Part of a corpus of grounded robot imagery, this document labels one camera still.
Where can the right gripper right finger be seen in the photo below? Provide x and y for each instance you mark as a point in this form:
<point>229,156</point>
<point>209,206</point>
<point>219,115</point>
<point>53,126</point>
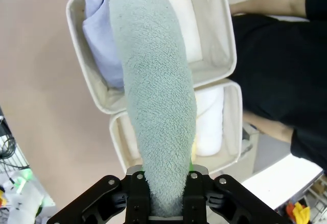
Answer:
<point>224,198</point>

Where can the person torso black shirt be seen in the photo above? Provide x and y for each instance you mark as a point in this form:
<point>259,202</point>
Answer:
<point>281,68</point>

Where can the small yellow towel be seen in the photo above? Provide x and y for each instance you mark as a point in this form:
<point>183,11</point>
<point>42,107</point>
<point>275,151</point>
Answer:
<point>194,152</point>

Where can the light blue towel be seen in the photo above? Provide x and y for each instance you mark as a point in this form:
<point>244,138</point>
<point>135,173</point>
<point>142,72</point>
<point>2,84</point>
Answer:
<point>102,42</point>

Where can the person right forearm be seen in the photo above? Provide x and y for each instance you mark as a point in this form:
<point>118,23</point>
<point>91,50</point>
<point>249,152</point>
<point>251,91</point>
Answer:
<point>268,4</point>

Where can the pale green towel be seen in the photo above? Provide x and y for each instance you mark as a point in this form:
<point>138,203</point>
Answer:
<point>158,93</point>

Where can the person left forearm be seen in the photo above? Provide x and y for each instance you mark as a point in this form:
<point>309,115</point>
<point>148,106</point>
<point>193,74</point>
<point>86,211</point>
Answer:
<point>276,129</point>

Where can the beige fabric storage bin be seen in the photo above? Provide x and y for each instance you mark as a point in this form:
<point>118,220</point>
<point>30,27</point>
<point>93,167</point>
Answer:
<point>232,121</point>
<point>217,17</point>

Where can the white rolled towel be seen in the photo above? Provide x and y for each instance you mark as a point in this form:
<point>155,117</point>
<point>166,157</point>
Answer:
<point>209,126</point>

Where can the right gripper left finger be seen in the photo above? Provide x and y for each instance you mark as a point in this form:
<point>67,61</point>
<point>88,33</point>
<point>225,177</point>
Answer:
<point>102,198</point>

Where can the white equipment with green light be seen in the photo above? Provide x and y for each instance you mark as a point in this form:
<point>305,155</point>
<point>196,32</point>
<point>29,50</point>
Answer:
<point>23,198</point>

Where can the yellow crumpled cloth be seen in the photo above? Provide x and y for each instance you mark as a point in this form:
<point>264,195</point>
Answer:
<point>301,212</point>

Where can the white folded flat towel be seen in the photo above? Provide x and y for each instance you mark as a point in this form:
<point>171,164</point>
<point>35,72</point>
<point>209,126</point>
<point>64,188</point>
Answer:
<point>186,29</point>

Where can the white side table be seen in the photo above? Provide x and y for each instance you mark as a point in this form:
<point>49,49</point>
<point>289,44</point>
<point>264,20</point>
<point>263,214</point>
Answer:
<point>281,183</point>

